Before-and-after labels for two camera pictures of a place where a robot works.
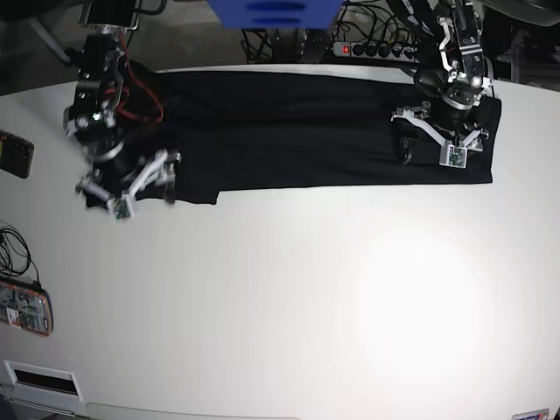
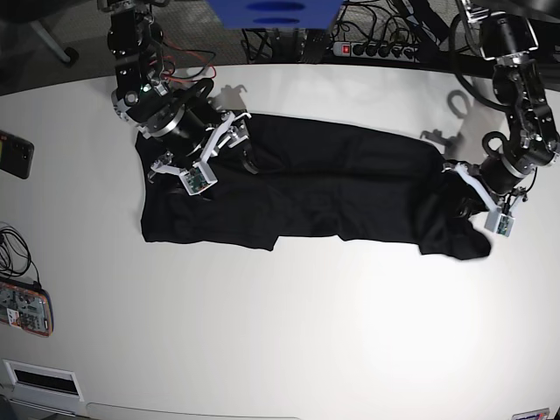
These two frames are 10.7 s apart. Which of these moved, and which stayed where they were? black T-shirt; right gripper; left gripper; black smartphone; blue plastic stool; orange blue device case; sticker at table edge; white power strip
Moved: right gripper; left gripper; black T-shirt
Stayed: orange blue device case; sticker at table edge; black smartphone; white power strip; blue plastic stool
